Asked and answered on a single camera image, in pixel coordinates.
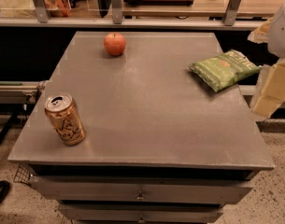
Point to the wire mesh basket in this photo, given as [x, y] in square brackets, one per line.
[22, 175]

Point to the orange soda can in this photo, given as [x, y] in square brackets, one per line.
[62, 111]

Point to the green chip bag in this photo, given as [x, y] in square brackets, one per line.
[224, 70]

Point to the grey drawer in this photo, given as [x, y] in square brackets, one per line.
[141, 214]
[75, 188]

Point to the upper grey drawer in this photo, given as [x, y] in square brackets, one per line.
[75, 188]

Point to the red apple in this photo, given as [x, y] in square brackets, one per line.
[114, 44]

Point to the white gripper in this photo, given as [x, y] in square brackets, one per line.
[281, 32]

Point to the lower grey drawer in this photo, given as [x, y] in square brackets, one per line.
[141, 214]

